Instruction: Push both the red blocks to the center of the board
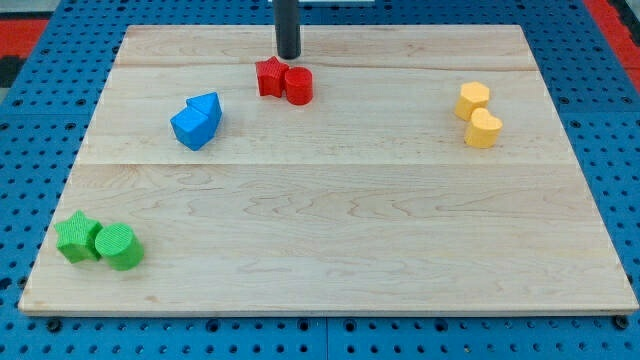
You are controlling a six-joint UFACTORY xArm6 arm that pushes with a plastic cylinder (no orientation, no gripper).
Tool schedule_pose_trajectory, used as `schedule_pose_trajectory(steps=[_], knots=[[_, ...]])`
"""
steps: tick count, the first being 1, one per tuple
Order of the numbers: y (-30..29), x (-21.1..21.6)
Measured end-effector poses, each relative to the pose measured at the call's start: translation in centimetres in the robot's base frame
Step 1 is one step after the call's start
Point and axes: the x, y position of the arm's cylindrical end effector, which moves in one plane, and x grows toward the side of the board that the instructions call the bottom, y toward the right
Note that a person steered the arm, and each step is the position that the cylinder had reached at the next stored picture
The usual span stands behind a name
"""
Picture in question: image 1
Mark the red cylinder block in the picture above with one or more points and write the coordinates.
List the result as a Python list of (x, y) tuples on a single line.
[(299, 85)]

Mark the red star block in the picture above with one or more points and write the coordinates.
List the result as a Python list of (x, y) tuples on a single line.
[(270, 75)]

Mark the light wooden board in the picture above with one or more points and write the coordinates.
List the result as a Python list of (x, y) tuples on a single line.
[(366, 202)]

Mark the blue triangular prism block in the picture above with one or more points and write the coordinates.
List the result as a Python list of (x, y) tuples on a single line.
[(208, 104)]

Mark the blue cube block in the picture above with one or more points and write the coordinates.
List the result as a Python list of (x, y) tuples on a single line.
[(193, 128)]

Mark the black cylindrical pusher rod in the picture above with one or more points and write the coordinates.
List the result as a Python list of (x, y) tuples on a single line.
[(287, 28)]

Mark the yellow heart block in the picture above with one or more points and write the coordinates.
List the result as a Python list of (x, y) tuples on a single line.
[(483, 129)]

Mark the yellow hexagon block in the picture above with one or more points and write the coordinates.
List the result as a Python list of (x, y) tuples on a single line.
[(472, 95)]

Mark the green cylinder block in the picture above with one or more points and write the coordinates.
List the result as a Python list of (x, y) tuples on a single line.
[(119, 246)]

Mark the green star block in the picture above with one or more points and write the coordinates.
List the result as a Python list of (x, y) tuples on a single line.
[(76, 237)]

